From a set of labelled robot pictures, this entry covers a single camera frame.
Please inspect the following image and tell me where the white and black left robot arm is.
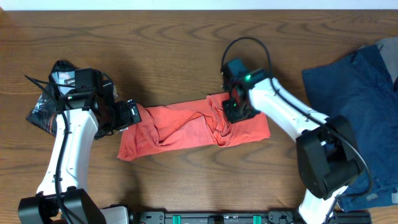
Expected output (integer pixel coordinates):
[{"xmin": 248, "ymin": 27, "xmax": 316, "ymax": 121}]
[{"xmin": 18, "ymin": 78, "xmax": 138, "ymax": 223}]

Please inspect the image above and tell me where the navy blue garment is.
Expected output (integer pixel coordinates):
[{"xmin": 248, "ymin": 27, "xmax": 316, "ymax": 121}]
[{"xmin": 302, "ymin": 45, "xmax": 397, "ymax": 211}]

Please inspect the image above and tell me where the red orange t-shirt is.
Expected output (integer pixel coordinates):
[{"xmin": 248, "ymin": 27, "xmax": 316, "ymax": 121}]
[{"xmin": 118, "ymin": 93, "xmax": 271, "ymax": 161}]

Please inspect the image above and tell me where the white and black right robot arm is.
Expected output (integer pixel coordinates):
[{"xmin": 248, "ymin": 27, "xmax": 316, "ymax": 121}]
[{"xmin": 221, "ymin": 67, "xmax": 369, "ymax": 223}]

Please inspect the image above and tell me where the black patterned folded garment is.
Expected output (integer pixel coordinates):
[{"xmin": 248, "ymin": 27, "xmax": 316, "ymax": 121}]
[{"xmin": 26, "ymin": 60, "xmax": 114, "ymax": 136}]

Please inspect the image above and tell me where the grey garment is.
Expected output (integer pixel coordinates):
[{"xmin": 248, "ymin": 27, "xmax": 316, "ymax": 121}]
[{"xmin": 376, "ymin": 37, "xmax": 398, "ymax": 83}]

